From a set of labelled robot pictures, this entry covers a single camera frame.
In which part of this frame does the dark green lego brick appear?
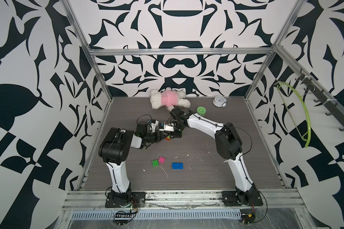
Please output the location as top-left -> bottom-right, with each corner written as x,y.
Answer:
152,160 -> 159,167

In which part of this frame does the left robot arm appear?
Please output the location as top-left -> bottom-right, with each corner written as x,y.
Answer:
98,127 -> 170,204

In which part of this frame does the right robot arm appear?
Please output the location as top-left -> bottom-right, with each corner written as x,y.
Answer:
170,107 -> 260,206

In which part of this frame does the pink lego brick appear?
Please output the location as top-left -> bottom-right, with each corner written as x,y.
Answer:
158,156 -> 166,164

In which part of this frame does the blue long lego brick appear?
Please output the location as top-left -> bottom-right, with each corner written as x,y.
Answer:
172,162 -> 183,170

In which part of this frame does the green lidded jar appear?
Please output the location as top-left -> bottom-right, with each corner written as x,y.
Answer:
196,106 -> 206,117

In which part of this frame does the white teddy bear pink shirt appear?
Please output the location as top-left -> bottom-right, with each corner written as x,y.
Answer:
150,87 -> 191,111

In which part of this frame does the white alarm clock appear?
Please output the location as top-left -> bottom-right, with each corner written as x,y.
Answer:
213,96 -> 226,107

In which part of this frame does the green toy bow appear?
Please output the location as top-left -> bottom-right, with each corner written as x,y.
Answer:
275,81 -> 312,148

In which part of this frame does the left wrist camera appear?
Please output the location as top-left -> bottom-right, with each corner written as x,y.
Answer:
136,119 -> 159,134

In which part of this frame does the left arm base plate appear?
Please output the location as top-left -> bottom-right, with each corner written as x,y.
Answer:
105,191 -> 146,209

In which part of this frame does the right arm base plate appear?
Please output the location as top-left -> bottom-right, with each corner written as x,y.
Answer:
221,189 -> 263,207

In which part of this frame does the black connector left cable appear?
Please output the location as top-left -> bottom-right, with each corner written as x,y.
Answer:
113,210 -> 138,225

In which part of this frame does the black connector cable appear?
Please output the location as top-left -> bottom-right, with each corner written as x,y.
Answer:
113,210 -> 138,225
240,210 -> 257,225

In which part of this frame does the black connector right cable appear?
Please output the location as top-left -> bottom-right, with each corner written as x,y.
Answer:
240,210 -> 257,225

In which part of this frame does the black wall hook rack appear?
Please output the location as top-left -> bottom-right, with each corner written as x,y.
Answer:
296,69 -> 344,132

